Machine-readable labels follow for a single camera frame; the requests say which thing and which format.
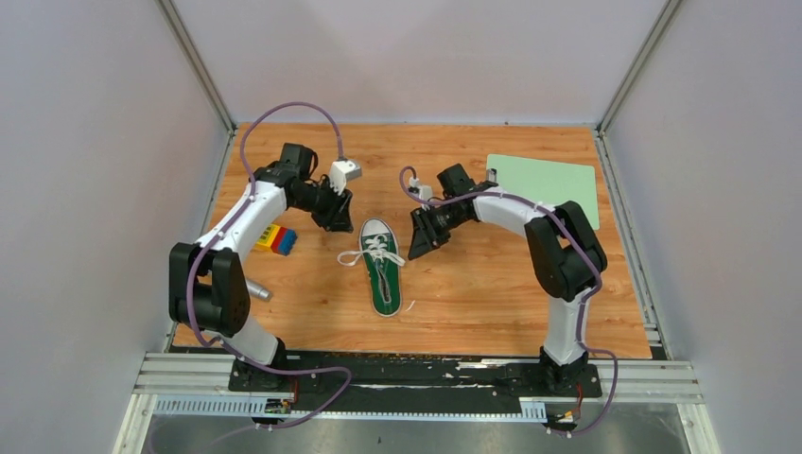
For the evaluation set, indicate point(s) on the light green clipboard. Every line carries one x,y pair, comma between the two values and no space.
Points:
549,182

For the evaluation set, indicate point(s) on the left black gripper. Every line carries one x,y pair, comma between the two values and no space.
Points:
337,218

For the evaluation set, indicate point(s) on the blue yellow toy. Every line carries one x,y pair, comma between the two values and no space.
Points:
277,239

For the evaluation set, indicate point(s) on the green canvas sneaker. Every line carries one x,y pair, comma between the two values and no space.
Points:
384,277

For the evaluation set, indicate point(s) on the white shoelace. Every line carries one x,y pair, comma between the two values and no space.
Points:
374,248

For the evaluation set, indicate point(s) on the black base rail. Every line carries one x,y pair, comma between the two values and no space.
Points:
404,388

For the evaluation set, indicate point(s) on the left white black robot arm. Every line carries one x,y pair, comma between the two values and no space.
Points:
207,287

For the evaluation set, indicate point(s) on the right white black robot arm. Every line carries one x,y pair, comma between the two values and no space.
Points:
566,255

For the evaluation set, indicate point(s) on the silver microphone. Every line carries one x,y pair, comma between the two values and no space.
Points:
258,291

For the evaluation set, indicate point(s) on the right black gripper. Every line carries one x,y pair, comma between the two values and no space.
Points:
423,244

